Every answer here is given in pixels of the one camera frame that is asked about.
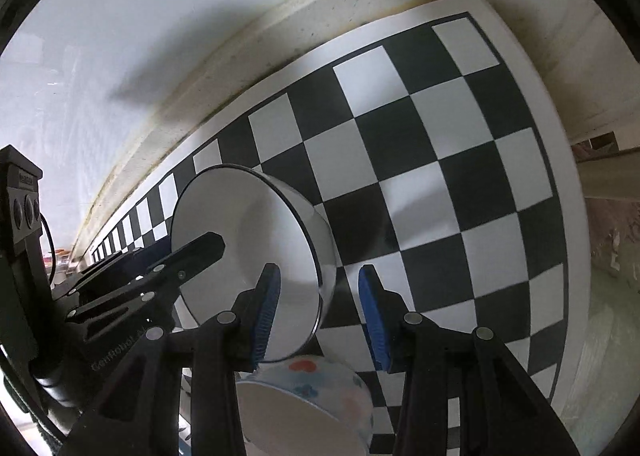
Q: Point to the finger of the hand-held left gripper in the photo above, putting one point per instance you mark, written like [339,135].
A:
[125,261]
[200,248]

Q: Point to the black white checkered tablecloth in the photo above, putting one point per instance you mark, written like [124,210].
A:
[440,136]

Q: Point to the white bowl black rim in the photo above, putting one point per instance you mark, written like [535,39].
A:
[235,216]

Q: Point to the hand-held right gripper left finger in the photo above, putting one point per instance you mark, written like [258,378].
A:
[267,316]

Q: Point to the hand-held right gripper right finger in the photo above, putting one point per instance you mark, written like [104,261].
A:
[372,321]

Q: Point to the white bowl heart print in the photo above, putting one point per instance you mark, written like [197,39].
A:
[320,386]

